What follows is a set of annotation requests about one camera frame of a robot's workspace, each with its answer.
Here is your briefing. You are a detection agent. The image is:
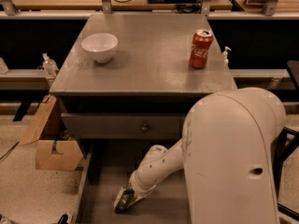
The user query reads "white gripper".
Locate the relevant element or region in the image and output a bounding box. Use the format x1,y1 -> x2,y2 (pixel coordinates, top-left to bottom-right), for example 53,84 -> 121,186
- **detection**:
129,170 -> 156,198

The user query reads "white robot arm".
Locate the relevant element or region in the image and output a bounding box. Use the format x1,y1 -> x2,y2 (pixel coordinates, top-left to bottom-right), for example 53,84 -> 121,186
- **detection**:
130,88 -> 286,224

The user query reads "round metal drawer knob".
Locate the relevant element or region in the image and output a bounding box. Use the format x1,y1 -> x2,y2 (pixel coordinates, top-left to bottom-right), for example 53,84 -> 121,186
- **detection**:
141,124 -> 149,133

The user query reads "white ceramic bowl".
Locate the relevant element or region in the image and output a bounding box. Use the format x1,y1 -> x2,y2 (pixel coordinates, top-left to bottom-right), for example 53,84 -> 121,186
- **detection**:
81,33 -> 119,63

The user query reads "green jalapeno chip bag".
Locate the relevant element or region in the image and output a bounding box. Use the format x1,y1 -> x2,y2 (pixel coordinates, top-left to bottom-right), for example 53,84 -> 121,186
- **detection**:
113,187 -> 143,214

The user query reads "brown cardboard box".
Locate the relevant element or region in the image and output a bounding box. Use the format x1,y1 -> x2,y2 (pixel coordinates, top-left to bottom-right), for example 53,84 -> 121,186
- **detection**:
20,95 -> 85,171

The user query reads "grey metal shelf rail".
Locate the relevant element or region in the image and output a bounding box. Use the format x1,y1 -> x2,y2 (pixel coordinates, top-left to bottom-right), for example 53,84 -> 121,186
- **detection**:
0,69 -> 54,91

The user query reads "grey drawer cabinet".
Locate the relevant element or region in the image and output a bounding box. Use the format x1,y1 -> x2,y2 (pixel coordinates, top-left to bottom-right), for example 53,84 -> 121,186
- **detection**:
50,12 -> 236,151

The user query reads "red Coca-Cola can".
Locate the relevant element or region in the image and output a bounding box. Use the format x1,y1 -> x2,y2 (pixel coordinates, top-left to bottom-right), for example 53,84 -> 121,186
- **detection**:
189,30 -> 214,69

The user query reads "clear plastic bottle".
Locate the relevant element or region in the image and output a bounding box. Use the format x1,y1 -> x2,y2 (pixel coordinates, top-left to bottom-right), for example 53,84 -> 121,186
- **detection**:
42,53 -> 59,77

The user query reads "top grey drawer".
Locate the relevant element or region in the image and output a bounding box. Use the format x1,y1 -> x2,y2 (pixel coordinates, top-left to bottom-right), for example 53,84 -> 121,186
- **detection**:
62,113 -> 184,140

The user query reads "black metal stand frame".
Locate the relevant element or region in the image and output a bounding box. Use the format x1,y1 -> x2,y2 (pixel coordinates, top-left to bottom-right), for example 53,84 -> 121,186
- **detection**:
273,127 -> 299,224

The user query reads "white pump dispenser bottle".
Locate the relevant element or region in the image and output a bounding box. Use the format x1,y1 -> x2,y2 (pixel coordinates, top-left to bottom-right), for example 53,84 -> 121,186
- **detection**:
222,47 -> 232,65

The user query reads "open middle grey drawer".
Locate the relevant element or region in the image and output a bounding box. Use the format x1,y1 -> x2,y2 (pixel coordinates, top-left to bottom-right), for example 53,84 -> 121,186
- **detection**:
78,140 -> 192,224

